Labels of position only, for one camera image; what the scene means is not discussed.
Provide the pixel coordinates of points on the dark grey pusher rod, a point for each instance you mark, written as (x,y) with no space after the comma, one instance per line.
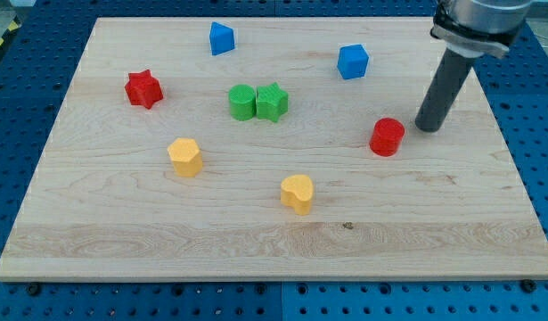
(446,84)

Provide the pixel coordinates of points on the yellow heart block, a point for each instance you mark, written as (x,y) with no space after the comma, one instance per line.
(297,192)

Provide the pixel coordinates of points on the blue pentagon block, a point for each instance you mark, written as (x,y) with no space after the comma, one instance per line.
(221,38)

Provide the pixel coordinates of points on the light wooden board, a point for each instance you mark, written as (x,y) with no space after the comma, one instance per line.
(105,203)

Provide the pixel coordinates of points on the green cylinder block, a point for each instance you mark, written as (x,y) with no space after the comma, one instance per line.
(242,102)

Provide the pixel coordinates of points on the red star block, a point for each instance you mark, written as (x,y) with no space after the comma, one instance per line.
(143,89)

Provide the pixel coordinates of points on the red cylinder block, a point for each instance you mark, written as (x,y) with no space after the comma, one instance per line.
(386,137)

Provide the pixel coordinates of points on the yellow hexagon block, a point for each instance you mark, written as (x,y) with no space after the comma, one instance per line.
(185,156)

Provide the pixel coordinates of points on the green star block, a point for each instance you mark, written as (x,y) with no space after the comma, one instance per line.
(271,102)

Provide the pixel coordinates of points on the blue cube block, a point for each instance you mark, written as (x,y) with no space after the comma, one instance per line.
(353,61)

